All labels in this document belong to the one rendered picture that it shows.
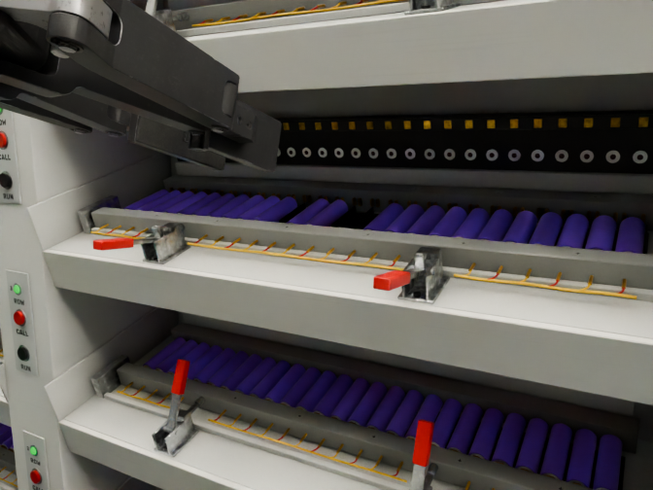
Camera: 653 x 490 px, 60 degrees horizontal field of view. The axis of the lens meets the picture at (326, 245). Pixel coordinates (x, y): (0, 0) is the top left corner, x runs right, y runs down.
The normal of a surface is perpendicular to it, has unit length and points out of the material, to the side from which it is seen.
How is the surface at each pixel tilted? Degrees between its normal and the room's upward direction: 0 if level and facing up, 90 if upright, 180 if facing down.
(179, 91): 91
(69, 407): 90
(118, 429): 15
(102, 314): 90
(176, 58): 91
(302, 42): 105
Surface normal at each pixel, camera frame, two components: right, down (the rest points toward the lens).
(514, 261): -0.47, 0.41
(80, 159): 0.87, 0.09
